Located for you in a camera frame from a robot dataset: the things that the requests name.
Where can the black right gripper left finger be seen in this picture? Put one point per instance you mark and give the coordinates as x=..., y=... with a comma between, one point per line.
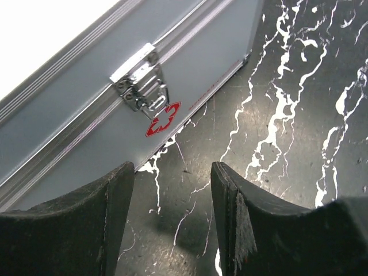
x=79, y=233

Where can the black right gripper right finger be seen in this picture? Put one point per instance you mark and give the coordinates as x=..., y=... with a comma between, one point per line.
x=261, y=234

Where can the grey storage box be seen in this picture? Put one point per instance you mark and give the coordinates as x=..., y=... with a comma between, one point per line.
x=118, y=92

